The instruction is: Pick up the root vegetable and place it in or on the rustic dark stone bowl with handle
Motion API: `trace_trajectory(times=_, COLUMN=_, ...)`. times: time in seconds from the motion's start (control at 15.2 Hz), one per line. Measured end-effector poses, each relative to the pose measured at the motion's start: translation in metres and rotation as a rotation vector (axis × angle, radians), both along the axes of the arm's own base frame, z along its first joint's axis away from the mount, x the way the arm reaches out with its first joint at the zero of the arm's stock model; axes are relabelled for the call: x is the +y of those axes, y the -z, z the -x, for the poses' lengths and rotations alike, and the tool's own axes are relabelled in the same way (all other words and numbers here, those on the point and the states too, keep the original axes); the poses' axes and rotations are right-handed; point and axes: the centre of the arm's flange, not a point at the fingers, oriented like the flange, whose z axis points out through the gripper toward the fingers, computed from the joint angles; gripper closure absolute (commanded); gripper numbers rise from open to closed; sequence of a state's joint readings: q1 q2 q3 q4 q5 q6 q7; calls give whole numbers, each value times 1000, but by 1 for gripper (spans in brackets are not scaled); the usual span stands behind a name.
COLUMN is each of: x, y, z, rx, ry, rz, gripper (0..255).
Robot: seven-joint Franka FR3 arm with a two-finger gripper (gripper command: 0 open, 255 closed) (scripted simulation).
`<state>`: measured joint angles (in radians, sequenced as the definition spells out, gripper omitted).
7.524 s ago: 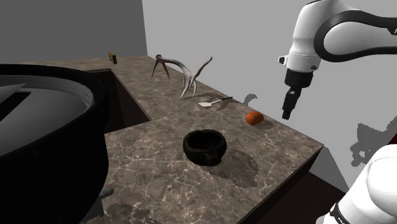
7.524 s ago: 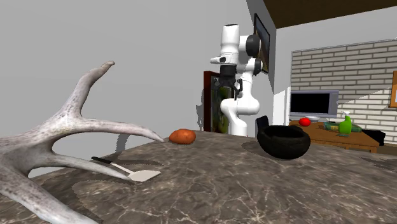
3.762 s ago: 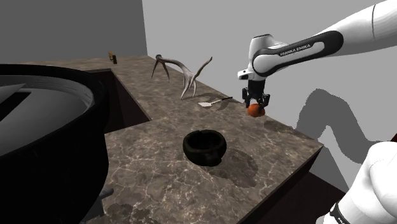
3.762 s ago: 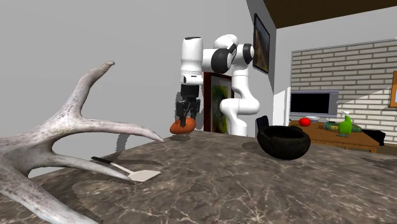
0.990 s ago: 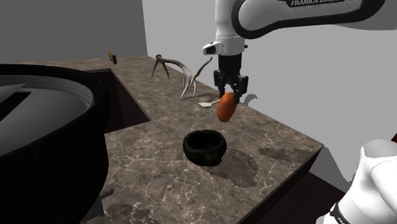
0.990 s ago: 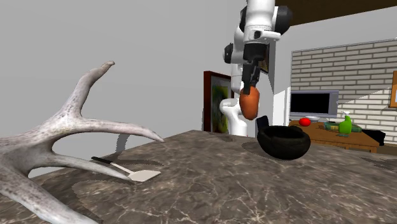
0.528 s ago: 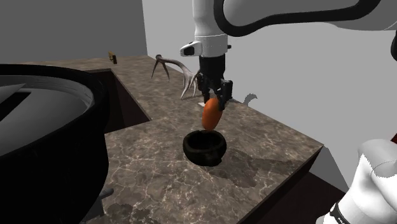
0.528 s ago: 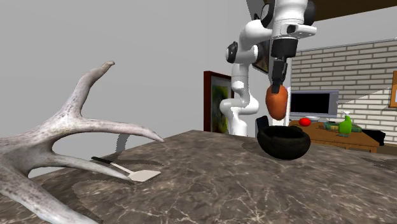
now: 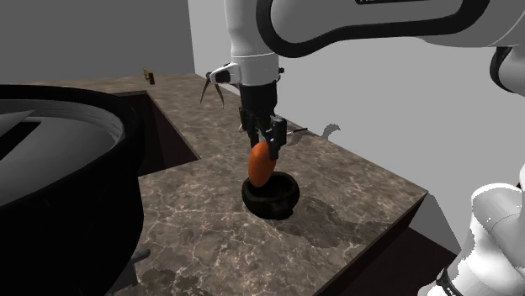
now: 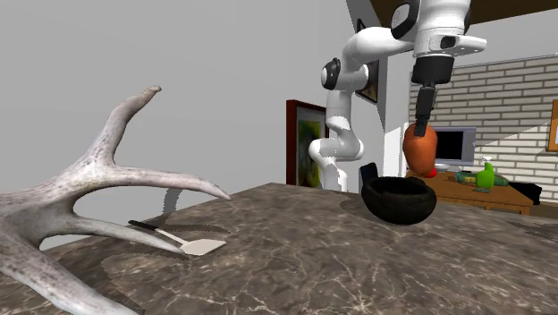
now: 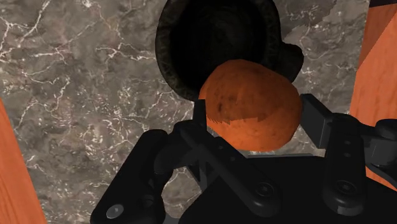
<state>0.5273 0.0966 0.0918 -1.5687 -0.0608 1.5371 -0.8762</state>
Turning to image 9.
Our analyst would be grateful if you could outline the large black round pot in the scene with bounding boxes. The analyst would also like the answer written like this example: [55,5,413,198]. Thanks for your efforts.
[0,83,147,296]

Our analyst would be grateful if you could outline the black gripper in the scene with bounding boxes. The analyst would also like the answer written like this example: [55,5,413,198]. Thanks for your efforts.
[239,80,289,161]

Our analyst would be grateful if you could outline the small black bowl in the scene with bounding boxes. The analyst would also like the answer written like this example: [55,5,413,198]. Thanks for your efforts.
[241,171,301,220]

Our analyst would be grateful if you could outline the orange oval fruit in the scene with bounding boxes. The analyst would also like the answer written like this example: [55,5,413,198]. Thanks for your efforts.
[247,140,278,188]

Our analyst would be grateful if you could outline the dark sink basin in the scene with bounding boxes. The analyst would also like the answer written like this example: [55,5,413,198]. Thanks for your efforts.
[114,90,202,177]

